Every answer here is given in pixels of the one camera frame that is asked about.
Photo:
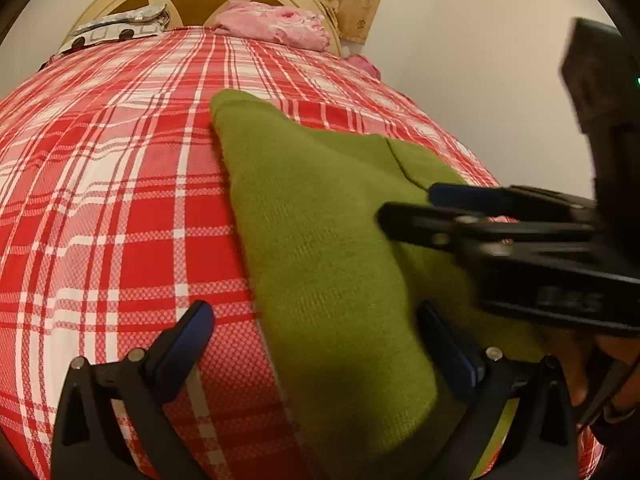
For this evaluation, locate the pink pillow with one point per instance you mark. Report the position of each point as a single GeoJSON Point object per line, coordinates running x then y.
{"type": "Point", "coordinates": [270, 22]}

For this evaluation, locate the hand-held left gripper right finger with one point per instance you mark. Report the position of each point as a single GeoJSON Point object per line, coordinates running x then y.
{"type": "Point", "coordinates": [452, 347]}

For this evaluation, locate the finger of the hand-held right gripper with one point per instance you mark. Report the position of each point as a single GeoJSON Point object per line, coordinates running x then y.
{"type": "Point", "coordinates": [460, 195]}
{"type": "Point", "coordinates": [410, 222]}

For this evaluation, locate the small pink cloth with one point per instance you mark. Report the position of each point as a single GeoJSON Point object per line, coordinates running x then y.
{"type": "Point", "coordinates": [365, 65]}

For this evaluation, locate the grey patterned pillow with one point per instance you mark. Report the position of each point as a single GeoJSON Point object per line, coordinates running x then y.
{"type": "Point", "coordinates": [115, 27]}

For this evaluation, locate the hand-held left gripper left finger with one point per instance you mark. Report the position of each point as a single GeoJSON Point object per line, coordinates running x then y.
{"type": "Point", "coordinates": [192, 332]}

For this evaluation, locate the green striped knit sweater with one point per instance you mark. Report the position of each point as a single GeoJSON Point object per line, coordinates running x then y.
{"type": "Point", "coordinates": [320, 240]}

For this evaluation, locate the red plaid blanket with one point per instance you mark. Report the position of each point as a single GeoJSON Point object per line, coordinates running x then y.
{"type": "Point", "coordinates": [110, 185]}

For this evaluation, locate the person's right hand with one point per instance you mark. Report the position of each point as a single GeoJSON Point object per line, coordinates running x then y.
{"type": "Point", "coordinates": [570, 365]}

